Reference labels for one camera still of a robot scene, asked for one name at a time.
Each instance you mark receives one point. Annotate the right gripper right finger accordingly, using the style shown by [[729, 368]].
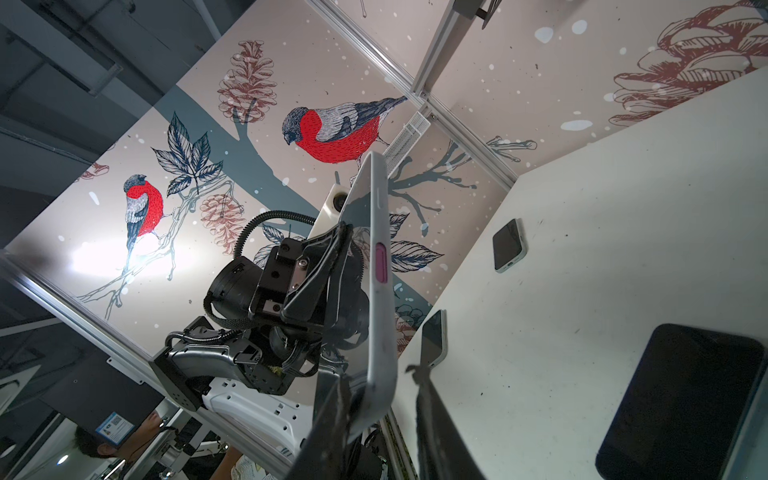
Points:
[[442, 453]]

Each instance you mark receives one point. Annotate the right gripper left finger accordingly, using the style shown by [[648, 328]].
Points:
[[322, 455]]

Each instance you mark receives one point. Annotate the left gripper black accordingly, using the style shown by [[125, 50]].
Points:
[[293, 288]]

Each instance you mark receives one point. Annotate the light blue phone case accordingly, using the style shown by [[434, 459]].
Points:
[[747, 458], [361, 290]]

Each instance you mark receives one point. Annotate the blue phone black screen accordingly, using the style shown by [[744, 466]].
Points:
[[684, 407]]

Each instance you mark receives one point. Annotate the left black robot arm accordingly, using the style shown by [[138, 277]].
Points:
[[300, 345]]

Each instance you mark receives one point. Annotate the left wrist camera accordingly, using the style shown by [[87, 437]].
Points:
[[330, 211]]

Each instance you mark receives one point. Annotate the white wire wall basket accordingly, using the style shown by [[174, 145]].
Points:
[[411, 133]]

